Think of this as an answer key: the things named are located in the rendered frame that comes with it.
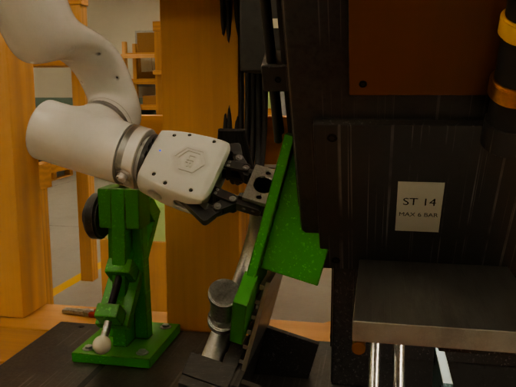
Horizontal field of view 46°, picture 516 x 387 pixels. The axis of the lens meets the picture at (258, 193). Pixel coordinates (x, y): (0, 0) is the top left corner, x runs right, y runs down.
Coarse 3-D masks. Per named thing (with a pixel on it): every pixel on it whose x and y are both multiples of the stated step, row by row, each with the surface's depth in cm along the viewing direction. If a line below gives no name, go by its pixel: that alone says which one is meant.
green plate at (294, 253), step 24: (288, 144) 67; (288, 168) 69; (288, 192) 69; (264, 216) 69; (288, 216) 70; (264, 240) 70; (288, 240) 70; (312, 240) 70; (264, 264) 71; (288, 264) 71; (312, 264) 70
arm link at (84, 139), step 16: (48, 112) 81; (64, 112) 81; (80, 112) 81; (96, 112) 82; (112, 112) 84; (32, 128) 80; (48, 128) 80; (64, 128) 80; (80, 128) 79; (96, 128) 79; (112, 128) 80; (32, 144) 81; (48, 144) 80; (64, 144) 80; (80, 144) 79; (96, 144) 79; (112, 144) 79; (48, 160) 82; (64, 160) 81; (80, 160) 80; (96, 160) 79; (112, 160) 79; (96, 176) 82; (112, 176) 80
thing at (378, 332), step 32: (384, 288) 59; (416, 288) 59; (448, 288) 59; (480, 288) 59; (512, 288) 59; (352, 320) 51; (384, 320) 51; (416, 320) 51; (448, 320) 51; (480, 320) 51; (512, 320) 51; (480, 352) 51; (512, 352) 49
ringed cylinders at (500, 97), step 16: (512, 0) 44; (512, 16) 45; (512, 32) 45; (512, 48) 46; (496, 64) 49; (512, 64) 47; (496, 80) 49; (512, 80) 47; (496, 96) 49; (512, 96) 48; (496, 112) 50; (512, 112) 49; (496, 128) 51; (512, 128) 50; (496, 144) 52; (512, 144) 51
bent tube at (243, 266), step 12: (264, 168) 79; (252, 180) 78; (264, 180) 80; (252, 192) 77; (264, 192) 82; (264, 204) 76; (252, 216) 83; (252, 228) 84; (252, 240) 85; (252, 252) 86; (240, 264) 86; (240, 276) 85; (216, 336) 79; (228, 336) 80; (204, 348) 79; (216, 348) 78; (228, 348) 80
